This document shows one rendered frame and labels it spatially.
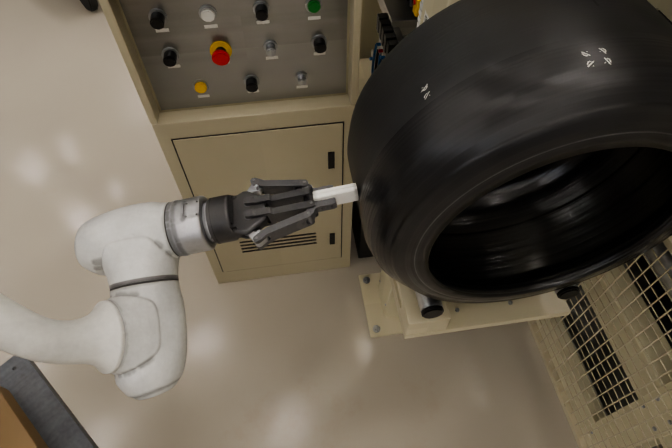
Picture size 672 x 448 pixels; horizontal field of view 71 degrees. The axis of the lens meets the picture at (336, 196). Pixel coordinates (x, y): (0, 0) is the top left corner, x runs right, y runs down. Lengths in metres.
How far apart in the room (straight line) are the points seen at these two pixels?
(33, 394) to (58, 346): 0.62
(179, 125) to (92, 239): 0.60
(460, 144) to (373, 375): 1.37
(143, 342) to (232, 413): 1.14
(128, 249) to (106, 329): 0.12
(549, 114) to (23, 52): 3.31
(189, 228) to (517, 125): 0.48
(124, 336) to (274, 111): 0.76
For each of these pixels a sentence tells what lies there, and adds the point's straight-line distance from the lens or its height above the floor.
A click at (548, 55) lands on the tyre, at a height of 1.44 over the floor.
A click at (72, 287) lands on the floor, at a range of 2.26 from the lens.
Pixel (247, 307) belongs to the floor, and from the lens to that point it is 1.98.
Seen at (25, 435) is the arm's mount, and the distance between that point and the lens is 1.24.
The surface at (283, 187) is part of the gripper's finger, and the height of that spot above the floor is 1.17.
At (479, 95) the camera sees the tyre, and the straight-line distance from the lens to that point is 0.60.
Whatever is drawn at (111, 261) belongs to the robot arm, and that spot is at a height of 1.15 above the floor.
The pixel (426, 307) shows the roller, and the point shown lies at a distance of 0.96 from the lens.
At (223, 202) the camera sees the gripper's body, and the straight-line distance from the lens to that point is 0.75.
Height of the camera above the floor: 1.77
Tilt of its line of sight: 52 degrees down
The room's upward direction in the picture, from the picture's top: straight up
